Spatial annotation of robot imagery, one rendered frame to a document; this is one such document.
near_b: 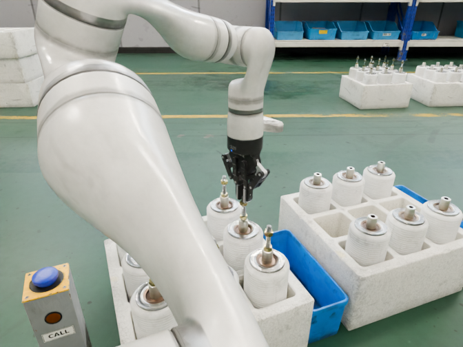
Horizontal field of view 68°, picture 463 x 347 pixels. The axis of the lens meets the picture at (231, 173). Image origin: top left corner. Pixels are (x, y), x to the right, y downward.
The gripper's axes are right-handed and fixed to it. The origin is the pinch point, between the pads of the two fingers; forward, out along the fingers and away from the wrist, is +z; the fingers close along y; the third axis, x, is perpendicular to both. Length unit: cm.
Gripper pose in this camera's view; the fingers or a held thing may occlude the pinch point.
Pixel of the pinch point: (244, 193)
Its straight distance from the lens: 77.5
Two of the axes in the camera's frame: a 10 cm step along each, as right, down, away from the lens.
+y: 6.6, 3.4, -6.7
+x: 7.5, -3.0, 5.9
